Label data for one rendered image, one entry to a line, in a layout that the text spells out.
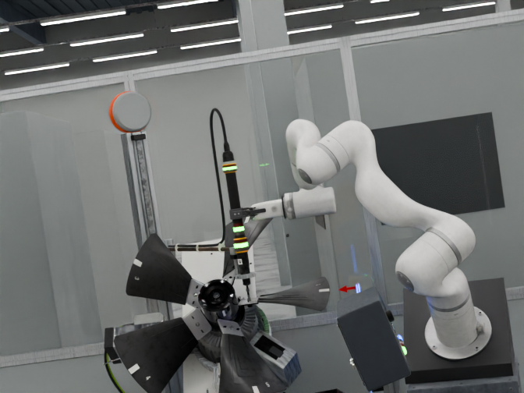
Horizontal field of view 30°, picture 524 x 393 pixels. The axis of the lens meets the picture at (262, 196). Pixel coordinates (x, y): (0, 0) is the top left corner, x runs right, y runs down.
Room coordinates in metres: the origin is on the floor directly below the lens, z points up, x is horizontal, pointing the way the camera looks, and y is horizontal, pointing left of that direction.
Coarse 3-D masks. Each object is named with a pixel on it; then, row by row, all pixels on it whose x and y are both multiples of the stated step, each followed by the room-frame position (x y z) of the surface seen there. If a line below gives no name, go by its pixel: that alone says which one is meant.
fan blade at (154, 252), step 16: (160, 240) 3.24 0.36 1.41; (144, 256) 3.25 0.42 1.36; (160, 256) 3.22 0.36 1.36; (144, 272) 3.24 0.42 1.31; (160, 272) 3.21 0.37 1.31; (176, 272) 3.18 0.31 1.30; (128, 288) 3.26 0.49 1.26; (144, 288) 3.24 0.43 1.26; (160, 288) 3.21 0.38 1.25; (176, 288) 3.18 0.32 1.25
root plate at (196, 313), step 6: (192, 312) 3.08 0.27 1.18; (198, 312) 3.09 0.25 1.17; (186, 318) 3.07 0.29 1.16; (192, 318) 3.08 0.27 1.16; (198, 318) 3.09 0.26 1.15; (204, 318) 3.09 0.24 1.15; (186, 324) 3.07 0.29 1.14; (192, 324) 3.08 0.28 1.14; (204, 324) 3.10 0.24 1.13; (192, 330) 3.08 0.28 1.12; (198, 330) 3.09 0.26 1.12; (204, 330) 3.10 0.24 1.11; (210, 330) 3.10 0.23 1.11; (198, 336) 3.09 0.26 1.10
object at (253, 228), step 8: (248, 224) 3.28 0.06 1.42; (256, 224) 3.24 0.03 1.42; (264, 224) 3.22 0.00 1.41; (232, 232) 3.32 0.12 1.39; (248, 232) 3.24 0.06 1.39; (256, 232) 3.21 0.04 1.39; (232, 240) 3.29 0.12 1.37; (248, 240) 3.21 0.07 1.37; (224, 264) 3.26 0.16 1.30; (232, 264) 3.19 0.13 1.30; (224, 272) 3.21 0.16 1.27
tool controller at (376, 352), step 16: (352, 304) 2.35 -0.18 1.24; (368, 304) 2.26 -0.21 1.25; (352, 320) 2.26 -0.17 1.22; (368, 320) 2.25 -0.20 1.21; (384, 320) 2.25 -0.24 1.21; (352, 336) 2.26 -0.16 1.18; (368, 336) 2.25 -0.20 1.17; (384, 336) 2.25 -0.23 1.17; (352, 352) 2.26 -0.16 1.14; (368, 352) 2.25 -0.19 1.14; (384, 352) 2.25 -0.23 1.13; (400, 352) 2.25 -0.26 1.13; (352, 368) 2.42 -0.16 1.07; (368, 368) 2.25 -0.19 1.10; (384, 368) 2.25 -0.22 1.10; (400, 368) 2.25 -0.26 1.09; (368, 384) 2.25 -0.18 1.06; (384, 384) 2.25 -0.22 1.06
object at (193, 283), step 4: (192, 280) 3.16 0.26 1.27; (192, 284) 3.16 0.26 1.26; (196, 284) 3.15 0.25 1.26; (200, 284) 3.14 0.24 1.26; (192, 288) 3.16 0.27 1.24; (200, 288) 3.14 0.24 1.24; (188, 292) 3.17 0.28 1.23; (192, 292) 3.16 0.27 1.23; (196, 292) 3.15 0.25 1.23; (188, 296) 3.17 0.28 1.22; (192, 296) 3.17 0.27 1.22; (196, 296) 3.16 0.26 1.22; (188, 300) 3.18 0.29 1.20; (192, 300) 3.17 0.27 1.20; (196, 300) 3.16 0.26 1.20; (188, 304) 3.18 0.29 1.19; (192, 304) 3.17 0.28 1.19; (196, 304) 3.16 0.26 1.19; (200, 308) 3.15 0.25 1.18
